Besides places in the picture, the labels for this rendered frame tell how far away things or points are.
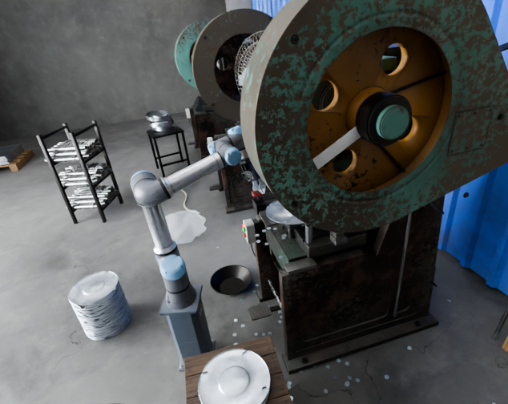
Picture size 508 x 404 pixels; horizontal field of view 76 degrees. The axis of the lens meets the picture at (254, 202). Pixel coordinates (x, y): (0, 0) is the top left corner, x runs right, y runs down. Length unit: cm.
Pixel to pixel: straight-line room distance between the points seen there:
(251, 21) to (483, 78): 181
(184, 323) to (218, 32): 200
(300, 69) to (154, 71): 711
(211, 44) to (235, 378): 219
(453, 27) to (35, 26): 769
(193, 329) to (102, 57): 689
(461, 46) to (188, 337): 166
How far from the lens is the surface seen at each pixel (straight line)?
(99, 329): 232
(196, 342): 185
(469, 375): 211
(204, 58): 268
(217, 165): 141
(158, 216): 158
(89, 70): 808
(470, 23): 124
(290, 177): 101
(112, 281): 227
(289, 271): 149
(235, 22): 272
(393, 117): 105
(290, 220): 157
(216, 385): 150
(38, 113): 846
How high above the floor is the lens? 162
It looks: 28 degrees down
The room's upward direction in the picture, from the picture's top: 6 degrees counter-clockwise
